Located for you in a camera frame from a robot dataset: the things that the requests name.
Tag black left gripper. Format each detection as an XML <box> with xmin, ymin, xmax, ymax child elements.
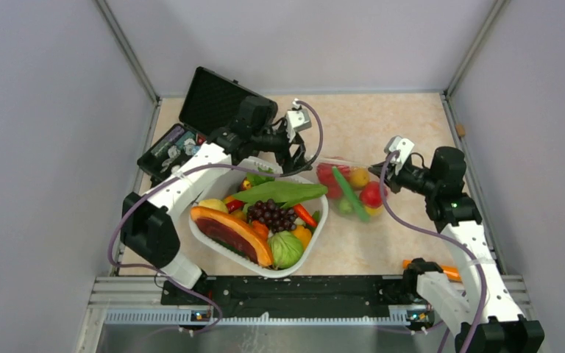
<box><xmin>252</xmin><ymin>123</ymin><xmax>313</xmax><ymax>174</ymax></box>

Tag small red toy tomato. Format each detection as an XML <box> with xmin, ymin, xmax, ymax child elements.
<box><xmin>359</xmin><ymin>181</ymin><xmax>385</xmax><ymax>209</ymax></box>

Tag clear zip top bag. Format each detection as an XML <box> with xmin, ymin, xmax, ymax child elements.
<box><xmin>314</xmin><ymin>157</ymin><xmax>385</xmax><ymax>223</ymax></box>

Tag green toy cucumber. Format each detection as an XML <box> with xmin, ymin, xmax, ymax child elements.
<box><xmin>333</xmin><ymin>168</ymin><xmax>371</xmax><ymax>223</ymax></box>

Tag yellow toy lemon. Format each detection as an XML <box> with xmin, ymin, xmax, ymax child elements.
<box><xmin>364</xmin><ymin>206</ymin><xmax>384</xmax><ymax>218</ymax></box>

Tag small green toy cabbage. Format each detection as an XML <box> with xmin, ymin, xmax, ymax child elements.
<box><xmin>337</xmin><ymin>198</ymin><xmax>354</xmax><ymax>215</ymax></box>

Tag red toy bell pepper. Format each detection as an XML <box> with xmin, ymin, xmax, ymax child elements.
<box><xmin>316</xmin><ymin>163</ymin><xmax>351</xmax><ymax>200</ymax></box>

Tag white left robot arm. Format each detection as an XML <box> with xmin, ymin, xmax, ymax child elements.
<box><xmin>112</xmin><ymin>97</ymin><xmax>323</xmax><ymax>304</ymax></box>

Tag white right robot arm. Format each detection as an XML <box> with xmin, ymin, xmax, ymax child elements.
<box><xmin>369</xmin><ymin>135</ymin><xmax>545</xmax><ymax>352</ymax></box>

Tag green toy lettuce leaf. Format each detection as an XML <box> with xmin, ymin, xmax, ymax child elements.
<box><xmin>232</xmin><ymin>178</ymin><xmax>327</xmax><ymax>207</ymax></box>

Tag white plastic basket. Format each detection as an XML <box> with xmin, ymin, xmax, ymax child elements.
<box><xmin>189</xmin><ymin>158</ymin><xmax>329</xmax><ymax>278</ymax></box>

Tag black foam-lined case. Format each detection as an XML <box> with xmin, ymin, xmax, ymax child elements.
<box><xmin>137</xmin><ymin>66</ymin><xmax>278</xmax><ymax>186</ymax></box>

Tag purple toy grapes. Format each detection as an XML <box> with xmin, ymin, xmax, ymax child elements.
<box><xmin>245</xmin><ymin>199</ymin><xmax>298</xmax><ymax>233</ymax></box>

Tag large green toy cabbage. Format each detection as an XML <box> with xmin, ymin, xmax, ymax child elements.
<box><xmin>267</xmin><ymin>231</ymin><xmax>304</xmax><ymax>269</ymax></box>

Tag orange marker pen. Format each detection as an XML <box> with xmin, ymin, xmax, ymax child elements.
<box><xmin>402</xmin><ymin>260</ymin><xmax>462</xmax><ymax>282</ymax></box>

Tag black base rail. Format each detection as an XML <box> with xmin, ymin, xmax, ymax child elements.
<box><xmin>160</xmin><ymin>275</ymin><xmax>433</xmax><ymax>323</ymax></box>

